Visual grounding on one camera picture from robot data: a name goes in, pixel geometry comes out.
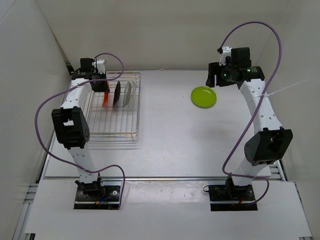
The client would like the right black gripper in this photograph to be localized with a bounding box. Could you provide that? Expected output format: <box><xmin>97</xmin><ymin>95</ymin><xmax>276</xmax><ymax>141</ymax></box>
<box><xmin>205</xmin><ymin>61</ymin><xmax>237</xmax><ymax>88</ymax></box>

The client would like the orange plate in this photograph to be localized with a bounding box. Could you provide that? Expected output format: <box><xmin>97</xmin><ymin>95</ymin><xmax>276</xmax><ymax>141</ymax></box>
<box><xmin>102</xmin><ymin>81</ymin><xmax>110</xmax><ymax>107</ymax></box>

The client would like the green plate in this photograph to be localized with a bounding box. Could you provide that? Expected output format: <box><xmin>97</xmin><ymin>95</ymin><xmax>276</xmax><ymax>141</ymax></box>
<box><xmin>190</xmin><ymin>86</ymin><xmax>217</xmax><ymax>109</ymax></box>

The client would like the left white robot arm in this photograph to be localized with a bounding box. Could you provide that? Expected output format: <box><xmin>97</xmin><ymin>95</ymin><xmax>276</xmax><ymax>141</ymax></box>
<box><xmin>51</xmin><ymin>58</ymin><xmax>109</xmax><ymax>200</ymax></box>

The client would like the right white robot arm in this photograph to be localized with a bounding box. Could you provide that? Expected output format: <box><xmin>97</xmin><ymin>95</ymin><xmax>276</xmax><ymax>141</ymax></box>
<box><xmin>206</xmin><ymin>46</ymin><xmax>293</xmax><ymax>200</ymax></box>

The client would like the black plate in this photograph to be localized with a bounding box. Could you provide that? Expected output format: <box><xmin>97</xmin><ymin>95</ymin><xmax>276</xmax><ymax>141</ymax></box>
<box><xmin>112</xmin><ymin>81</ymin><xmax>121</xmax><ymax>107</ymax></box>

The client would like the grey plate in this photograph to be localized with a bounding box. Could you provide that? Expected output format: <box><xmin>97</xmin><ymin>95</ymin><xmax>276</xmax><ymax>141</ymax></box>
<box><xmin>123</xmin><ymin>81</ymin><xmax>132</xmax><ymax>107</ymax></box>

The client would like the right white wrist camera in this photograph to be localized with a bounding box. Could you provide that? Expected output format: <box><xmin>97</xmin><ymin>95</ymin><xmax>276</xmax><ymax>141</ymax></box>
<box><xmin>217</xmin><ymin>46</ymin><xmax>232</xmax><ymax>66</ymax></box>

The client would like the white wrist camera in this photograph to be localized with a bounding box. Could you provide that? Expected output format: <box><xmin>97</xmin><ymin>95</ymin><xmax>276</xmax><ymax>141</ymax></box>
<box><xmin>92</xmin><ymin>58</ymin><xmax>106</xmax><ymax>75</ymax></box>
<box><xmin>217</xmin><ymin>46</ymin><xmax>232</xmax><ymax>66</ymax></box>

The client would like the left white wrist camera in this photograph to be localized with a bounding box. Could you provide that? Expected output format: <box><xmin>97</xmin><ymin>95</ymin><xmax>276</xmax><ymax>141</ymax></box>
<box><xmin>92</xmin><ymin>58</ymin><xmax>106</xmax><ymax>75</ymax></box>

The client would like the metal wire dish rack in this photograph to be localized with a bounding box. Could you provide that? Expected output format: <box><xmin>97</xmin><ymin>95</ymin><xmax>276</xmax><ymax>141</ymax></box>
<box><xmin>83</xmin><ymin>71</ymin><xmax>141</xmax><ymax>143</ymax></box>

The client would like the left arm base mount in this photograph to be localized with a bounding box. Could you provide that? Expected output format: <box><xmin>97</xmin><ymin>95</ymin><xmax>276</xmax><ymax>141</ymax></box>
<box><xmin>73</xmin><ymin>178</ymin><xmax>121</xmax><ymax>210</ymax></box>

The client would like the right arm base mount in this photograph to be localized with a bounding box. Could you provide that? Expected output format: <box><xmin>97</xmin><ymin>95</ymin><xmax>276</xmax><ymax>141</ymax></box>
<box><xmin>202</xmin><ymin>183</ymin><xmax>258</xmax><ymax>212</ymax></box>

